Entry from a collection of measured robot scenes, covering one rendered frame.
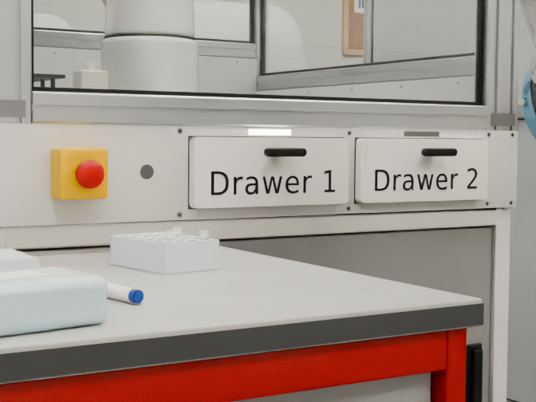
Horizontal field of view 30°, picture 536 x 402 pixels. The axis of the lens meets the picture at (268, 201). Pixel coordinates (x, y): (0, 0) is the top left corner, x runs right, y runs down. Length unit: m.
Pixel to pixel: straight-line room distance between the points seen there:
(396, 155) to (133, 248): 0.62
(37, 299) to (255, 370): 0.21
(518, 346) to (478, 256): 1.62
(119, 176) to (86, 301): 0.62
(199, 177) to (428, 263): 0.51
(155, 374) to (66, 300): 0.10
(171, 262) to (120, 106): 0.34
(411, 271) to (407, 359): 0.78
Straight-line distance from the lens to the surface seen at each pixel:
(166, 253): 1.22
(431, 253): 1.84
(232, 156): 1.56
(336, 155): 1.66
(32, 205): 1.45
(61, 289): 0.88
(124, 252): 1.30
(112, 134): 1.49
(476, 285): 1.92
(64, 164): 1.41
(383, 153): 1.72
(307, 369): 0.97
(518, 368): 3.54
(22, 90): 1.44
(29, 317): 0.87
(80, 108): 1.47
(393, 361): 1.03
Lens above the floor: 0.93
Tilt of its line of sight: 4 degrees down
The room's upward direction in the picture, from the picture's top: straight up
